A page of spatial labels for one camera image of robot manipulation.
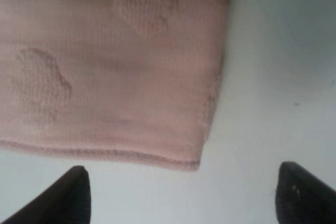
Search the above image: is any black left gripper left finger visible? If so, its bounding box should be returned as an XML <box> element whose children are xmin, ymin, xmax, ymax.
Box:
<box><xmin>3</xmin><ymin>166</ymin><xmax>91</xmax><ymax>223</ymax></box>

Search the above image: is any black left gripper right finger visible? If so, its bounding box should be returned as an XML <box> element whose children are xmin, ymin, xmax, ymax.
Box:
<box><xmin>275</xmin><ymin>162</ymin><xmax>335</xmax><ymax>223</ymax></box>

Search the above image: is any pink terry towel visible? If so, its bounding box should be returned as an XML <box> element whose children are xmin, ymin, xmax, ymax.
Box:
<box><xmin>1</xmin><ymin>0</ymin><xmax>229</xmax><ymax>171</ymax></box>

